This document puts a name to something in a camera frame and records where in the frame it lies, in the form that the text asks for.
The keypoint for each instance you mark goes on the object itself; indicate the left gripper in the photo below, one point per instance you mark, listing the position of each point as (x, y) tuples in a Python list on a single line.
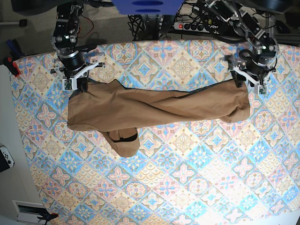
[(256, 64)]

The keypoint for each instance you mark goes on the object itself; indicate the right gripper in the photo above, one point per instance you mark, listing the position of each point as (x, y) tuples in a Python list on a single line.
[(74, 61)]

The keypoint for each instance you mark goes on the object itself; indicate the brown t-shirt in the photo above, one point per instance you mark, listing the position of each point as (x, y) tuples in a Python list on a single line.
[(118, 112)]

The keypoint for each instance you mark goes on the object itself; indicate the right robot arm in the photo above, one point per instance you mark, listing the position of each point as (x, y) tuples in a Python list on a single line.
[(67, 27)]

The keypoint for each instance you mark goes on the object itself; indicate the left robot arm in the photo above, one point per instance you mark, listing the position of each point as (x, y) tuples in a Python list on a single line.
[(243, 25)]

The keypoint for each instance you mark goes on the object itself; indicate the white power strip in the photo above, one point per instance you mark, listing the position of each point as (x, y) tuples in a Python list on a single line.
[(194, 27)]

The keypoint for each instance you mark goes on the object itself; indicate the red black clamp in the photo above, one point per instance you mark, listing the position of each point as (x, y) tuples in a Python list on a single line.
[(12, 66)]

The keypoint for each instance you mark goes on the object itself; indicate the patterned tablecloth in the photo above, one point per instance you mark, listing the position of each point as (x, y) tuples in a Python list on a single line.
[(207, 172)]

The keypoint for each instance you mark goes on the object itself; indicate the handheld game console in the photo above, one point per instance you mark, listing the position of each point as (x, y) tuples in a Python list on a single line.
[(6, 160)]

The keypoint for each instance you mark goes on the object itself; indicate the orange black clamp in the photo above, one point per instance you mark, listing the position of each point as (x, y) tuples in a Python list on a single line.
[(46, 216)]

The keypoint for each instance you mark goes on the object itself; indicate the white box device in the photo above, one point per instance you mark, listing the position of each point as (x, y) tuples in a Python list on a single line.
[(28, 212)]

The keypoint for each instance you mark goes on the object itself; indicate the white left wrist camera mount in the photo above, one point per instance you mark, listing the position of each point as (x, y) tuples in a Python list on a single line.
[(258, 82)]

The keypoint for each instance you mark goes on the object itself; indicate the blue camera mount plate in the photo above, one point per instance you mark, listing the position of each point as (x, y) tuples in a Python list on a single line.
[(147, 7)]

